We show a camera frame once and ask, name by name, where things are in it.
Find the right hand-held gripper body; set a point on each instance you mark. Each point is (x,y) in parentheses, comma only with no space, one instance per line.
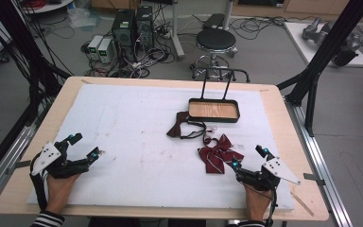
(279,168)

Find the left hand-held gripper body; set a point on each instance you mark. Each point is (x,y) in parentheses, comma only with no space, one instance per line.
(48,156)

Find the striped red bow tie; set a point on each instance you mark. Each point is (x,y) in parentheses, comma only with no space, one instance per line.
(219,154)

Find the black rack with wooden tray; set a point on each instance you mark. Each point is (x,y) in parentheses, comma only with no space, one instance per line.
(213,110)

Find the person's left hand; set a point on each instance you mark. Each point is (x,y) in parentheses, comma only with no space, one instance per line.
(58,192)

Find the person's right hand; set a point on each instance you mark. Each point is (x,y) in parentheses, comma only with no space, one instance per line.
(257,203)

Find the thin wooden stick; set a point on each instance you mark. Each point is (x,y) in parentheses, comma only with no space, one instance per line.
(302,204)

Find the white foam mat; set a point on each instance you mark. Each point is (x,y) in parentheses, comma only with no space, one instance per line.
(132,135)

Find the white floor board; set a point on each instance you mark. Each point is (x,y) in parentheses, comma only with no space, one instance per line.
(299,41)

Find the large black computer tower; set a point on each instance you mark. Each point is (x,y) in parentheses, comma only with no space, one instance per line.
(123,31)

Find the clear plastic bag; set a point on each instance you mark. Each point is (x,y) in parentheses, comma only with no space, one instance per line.
(82,17)

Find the black round stool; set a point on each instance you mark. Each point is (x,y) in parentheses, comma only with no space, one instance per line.
(216,39)

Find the slim black computer tower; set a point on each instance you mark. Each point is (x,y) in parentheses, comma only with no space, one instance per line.
(145,26)

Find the round white table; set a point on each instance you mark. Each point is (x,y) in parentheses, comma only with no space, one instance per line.
(47,6)

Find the black flat device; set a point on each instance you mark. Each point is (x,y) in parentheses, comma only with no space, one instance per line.
(214,20)

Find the white table leg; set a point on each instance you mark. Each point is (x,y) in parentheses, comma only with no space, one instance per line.
(228,14)
(177,31)

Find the metal bracket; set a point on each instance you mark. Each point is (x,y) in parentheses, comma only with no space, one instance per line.
(313,179)
(19,166)

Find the aluminium rail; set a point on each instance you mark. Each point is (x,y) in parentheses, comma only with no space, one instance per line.
(324,179)
(3,164)

